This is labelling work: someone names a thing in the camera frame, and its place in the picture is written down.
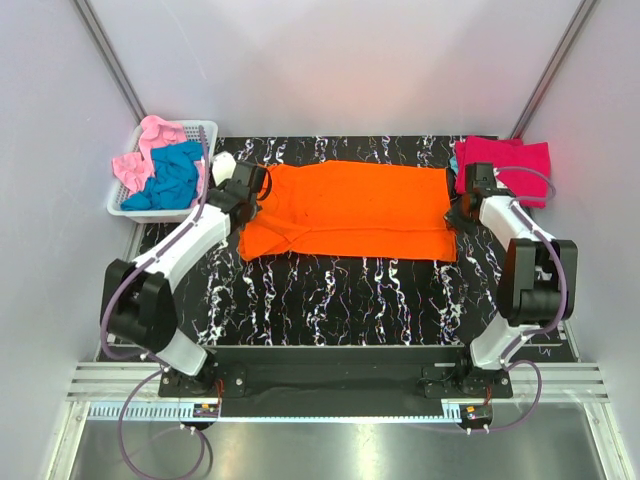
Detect orange t shirt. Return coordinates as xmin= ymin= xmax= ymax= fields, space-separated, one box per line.
xmin=238 ymin=160 xmax=457 ymax=262

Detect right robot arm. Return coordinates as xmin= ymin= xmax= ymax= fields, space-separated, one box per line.
xmin=445 ymin=163 xmax=578 ymax=397

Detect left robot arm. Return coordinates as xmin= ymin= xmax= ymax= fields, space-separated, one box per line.
xmin=100 ymin=152 xmax=272 ymax=396

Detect folded light blue t shirt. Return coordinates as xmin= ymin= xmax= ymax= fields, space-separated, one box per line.
xmin=449 ymin=156 xmax=459 ymax=175

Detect folded magenta t shirt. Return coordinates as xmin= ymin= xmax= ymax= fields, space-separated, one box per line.
xmin=455 ymin=136 xmax=551 ymax=209

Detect pink t shirt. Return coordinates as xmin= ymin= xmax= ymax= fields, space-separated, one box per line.
xmin=112 ymin=115 xmax=187 ymax=196

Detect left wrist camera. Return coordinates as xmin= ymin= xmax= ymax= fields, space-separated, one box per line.
xmin=210 ymin=152 xmax=236 ymax=187

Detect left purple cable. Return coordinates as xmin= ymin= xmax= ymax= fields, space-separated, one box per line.
xmin=99 ymin=124 xmax=215 ymax=479

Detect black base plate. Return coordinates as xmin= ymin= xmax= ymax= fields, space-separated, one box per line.
xmin=159 ymin=346 xmax=513 ymax=421

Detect aluminium front rail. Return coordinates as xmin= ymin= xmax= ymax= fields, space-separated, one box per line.
xmin=67 ymin=362 xmax=608 ymax=403

